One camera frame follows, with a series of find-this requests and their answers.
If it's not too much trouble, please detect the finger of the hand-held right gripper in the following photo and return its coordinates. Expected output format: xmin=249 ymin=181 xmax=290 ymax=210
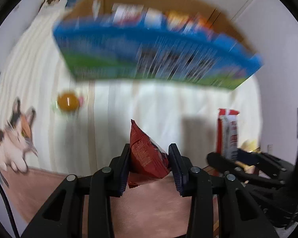
xmin=207 ymin=152 xmax=286 ymax=187
xmin=236 ymin=148 xmax=288 ymax=172

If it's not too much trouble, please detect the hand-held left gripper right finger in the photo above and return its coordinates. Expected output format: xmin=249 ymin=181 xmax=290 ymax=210
xmin=168 ymin=143 xmax=280 ymax=238

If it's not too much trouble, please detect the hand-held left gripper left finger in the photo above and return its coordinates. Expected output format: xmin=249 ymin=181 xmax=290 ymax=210
xmin=20 ymin=142 xmax=132 ymax=238

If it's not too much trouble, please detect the red brown snack packet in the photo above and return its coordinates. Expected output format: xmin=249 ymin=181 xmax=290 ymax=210
xmin=127 ymin=119 xmax=171 ymax=189

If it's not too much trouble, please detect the red white long packet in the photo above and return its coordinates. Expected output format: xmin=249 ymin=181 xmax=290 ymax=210
xmin=216 ymin=108 xmax=240 ymax=160

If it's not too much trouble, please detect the blue printed cardboard box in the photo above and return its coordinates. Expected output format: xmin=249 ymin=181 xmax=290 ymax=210
xmin=52 ymin=0 xmax=264 ymax=91

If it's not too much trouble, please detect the orange snack packet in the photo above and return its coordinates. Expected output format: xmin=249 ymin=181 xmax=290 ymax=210
xmin=189 ymin=15 xmax=214 ymax=40

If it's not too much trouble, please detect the yellow chip packet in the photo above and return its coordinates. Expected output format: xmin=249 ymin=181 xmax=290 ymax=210
xmin=165 ymin=10 xmax=190 ymax=31

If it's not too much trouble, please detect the white bar packet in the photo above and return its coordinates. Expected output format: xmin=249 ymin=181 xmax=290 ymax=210
xmin=143 ymin=7 xmax=165 ymax=28

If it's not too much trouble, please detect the large instant noodle packet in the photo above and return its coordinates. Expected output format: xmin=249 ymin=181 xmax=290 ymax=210
xmin=112 ymin=3 xmax=143 ymax=26

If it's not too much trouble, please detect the yellow bun packet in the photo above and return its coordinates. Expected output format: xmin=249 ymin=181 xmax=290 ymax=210
xmin=235 ymin=140 xmax=261 ymax=174

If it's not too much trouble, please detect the cat printed blanket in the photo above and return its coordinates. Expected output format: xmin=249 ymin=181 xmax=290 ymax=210
xmin=0 ymin=5 xmax=266 ymax=238

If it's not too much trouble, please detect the bear printed long pillow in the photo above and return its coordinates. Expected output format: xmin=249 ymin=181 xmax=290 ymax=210
xmin=38 ymin=0 xmax=67 ymax=14

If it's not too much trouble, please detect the black cable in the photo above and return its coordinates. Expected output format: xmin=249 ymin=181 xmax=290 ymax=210
xmin=0 ymin=167 xmax=19 ymax=238

